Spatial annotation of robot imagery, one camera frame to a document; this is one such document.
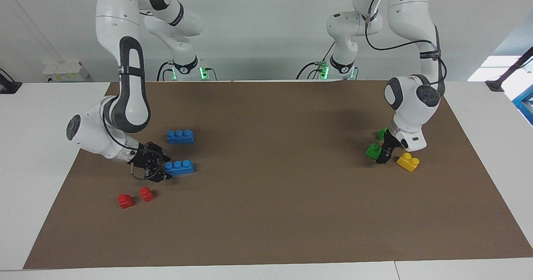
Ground black left base cable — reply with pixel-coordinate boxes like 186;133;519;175
296;42;336;80

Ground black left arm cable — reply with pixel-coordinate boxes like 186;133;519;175
364;0;448;97

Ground yellow two-stud toy brick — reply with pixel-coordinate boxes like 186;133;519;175
396;152;420;172

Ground black table clamp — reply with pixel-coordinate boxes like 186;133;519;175
0;68;22;94

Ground blue three-stud toy brick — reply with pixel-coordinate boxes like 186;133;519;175
167;129;195;144
164;159;195;176

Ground blue crate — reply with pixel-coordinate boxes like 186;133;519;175
512;84;533;125

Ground black base cable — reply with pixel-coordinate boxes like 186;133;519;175
296;42;336;80
157;61;174;82

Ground black right base cable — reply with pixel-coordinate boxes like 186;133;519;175
157;61;174;82

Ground black camera stand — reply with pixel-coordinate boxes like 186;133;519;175
485;46;533;92

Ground white wall box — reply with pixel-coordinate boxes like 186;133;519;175
42;61;90;82

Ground brown paper table mat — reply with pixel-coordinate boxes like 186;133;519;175
23;79;533;270

